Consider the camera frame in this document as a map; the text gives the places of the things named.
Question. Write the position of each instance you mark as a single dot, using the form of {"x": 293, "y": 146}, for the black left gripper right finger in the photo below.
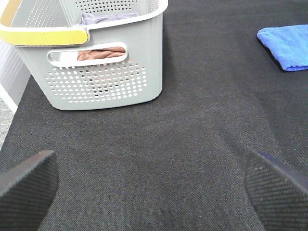
{"x": 279, "y": 194}

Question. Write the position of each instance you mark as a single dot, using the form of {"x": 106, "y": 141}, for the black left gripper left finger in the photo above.
{"x": 27, "y": 192}

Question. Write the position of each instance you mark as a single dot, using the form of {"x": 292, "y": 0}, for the black table cloth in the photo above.
{"x": 176, "y": 163}

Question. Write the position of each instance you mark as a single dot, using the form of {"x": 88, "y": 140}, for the folded blue towel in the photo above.
{"x": 288, "y": 45}

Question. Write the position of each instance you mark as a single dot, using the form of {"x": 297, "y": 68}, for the grey perforated laundry basket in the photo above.
{"x": 69, "y": 84}

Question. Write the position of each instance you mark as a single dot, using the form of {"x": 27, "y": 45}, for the brown towel in basket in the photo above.
{"x": 103, "y": 53}

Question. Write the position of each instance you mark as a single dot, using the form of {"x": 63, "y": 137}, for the grey-purple towel in basket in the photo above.
{"x": 89, "y": 19}

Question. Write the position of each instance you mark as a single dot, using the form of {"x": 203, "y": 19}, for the yellow basket handle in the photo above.
{"x": 36, "y": 36}

